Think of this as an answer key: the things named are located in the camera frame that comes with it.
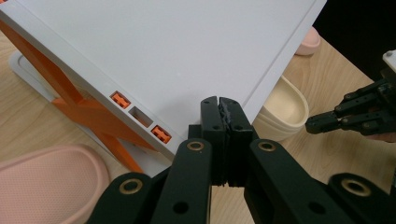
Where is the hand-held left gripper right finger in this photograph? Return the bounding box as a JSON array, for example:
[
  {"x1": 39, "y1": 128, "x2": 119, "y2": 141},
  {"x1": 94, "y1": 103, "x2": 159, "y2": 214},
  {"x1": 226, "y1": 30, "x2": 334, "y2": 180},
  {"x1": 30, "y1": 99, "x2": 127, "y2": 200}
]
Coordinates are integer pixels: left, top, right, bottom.
[{"x1": 219, "y1": 96, "x2": 260, "y2": 189}]

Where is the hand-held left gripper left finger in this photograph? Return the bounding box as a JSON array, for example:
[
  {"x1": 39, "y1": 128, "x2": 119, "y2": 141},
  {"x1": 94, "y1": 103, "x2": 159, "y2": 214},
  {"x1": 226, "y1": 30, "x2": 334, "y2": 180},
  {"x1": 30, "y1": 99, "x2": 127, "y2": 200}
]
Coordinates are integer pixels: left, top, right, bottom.
[{"x1": 188, "y1": 95, "x2": 227, "y2": 188}]

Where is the cream clog shoe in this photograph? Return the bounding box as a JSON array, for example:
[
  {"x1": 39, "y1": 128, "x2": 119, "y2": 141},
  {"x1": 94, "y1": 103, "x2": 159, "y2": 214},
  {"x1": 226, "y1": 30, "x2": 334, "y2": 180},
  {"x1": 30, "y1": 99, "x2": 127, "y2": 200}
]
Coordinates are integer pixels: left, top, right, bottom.
[{"x1": 251, "y1": 74, "x2": 310, "y2": 143}]

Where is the pink slide slipper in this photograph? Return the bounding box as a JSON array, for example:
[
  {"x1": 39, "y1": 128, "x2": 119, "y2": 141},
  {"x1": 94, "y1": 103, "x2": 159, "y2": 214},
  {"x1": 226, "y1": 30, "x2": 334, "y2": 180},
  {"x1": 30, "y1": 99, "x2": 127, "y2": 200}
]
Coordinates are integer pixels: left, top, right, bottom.
[
  {"x1": 293, "y1": 26, "x2": 321, "y2": 57},
  {"x1": 0, "y1": 143, "x2": 111, "y2": 224}
]

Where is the white orange shoe rack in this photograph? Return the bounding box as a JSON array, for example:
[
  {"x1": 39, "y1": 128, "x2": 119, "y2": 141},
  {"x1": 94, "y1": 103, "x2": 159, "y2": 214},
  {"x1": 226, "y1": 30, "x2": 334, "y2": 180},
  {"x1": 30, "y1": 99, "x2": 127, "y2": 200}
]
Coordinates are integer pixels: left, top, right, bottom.
[{"x1": 0, "y1": 0, "x2": 328, "y2": 179}]

